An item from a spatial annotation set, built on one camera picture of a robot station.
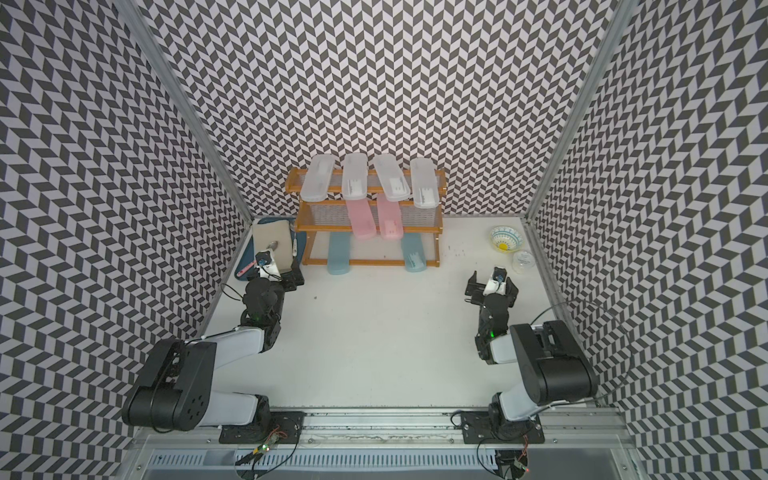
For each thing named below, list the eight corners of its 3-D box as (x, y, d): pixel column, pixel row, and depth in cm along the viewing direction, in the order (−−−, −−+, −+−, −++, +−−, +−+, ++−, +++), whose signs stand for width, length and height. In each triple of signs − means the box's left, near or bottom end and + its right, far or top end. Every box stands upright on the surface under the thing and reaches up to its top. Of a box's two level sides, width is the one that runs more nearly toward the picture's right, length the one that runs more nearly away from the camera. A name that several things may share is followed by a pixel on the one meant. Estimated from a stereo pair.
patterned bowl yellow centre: (498, 255, 108) (502, 247, 105) (487, 237, 114) (489, 229, 110) (522, 249, 110) (526, 241, 107) (510, 232, 116) (513, 224, 112)
